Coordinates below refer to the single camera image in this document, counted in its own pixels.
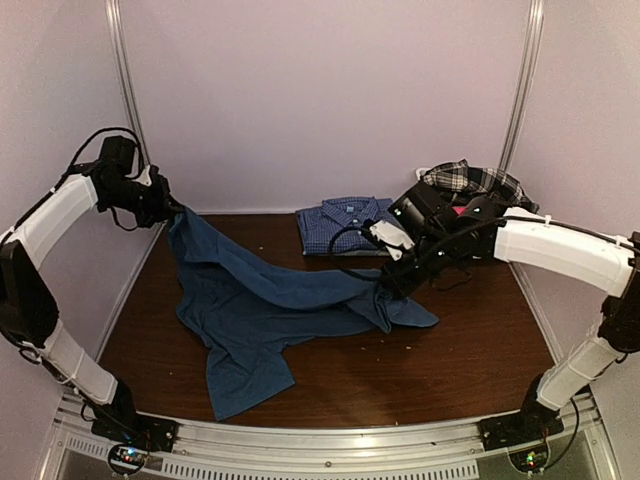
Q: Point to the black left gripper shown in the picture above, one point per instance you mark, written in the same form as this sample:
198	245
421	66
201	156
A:
164	205

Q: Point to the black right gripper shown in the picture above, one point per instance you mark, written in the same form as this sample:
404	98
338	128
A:
393	280

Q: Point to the dark blue polo shirt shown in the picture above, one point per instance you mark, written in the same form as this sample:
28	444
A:
247	312

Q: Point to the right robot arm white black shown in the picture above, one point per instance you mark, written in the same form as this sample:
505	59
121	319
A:
426	235

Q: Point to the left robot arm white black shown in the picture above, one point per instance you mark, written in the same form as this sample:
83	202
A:
120	179

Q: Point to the white plastic laundry bin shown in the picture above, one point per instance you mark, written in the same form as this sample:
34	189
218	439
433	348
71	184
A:
420	173

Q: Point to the pink cloth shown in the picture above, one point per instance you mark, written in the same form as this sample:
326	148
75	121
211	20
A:
459	210

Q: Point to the black white plaid shirt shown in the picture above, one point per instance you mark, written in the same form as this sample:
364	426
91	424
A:
458	183

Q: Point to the blue checked folded shirt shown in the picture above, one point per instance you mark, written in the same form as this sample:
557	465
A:
318	225

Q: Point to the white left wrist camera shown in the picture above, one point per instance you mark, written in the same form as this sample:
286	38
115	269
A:
144	178

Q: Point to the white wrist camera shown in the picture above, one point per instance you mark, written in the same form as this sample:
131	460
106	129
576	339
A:
394	239
144	178

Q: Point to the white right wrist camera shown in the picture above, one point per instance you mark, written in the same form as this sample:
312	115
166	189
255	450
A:
394	239

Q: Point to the left aluminium frame post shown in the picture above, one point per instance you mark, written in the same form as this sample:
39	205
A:
117	36

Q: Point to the aluminium frame post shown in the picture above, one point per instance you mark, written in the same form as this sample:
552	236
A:
117	36
529	60

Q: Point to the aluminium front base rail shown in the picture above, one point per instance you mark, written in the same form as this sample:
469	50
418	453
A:
438	450

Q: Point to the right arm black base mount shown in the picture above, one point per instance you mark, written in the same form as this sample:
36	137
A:
524	436

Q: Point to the right aluminium frame post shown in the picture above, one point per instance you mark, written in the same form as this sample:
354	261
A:
529	60

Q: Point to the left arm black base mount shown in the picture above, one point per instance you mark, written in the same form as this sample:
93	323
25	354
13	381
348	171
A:
133	447

